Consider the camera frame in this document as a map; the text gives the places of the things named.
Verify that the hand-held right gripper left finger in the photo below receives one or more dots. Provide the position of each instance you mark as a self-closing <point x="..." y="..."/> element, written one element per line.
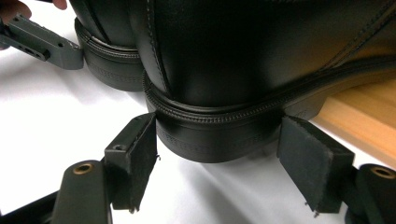
<point x="134" y="165"/>

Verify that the light wooden board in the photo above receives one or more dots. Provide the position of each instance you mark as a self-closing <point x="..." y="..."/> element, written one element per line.
<point x="364" y="124"/>

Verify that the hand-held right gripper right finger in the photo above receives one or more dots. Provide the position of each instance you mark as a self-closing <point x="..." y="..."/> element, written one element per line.
<point x="314" y="165"/>

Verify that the black leather shoe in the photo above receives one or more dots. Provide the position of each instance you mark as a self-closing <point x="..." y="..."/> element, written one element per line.
<point x="109" y="59"/>
<point x="249" y="62"/>

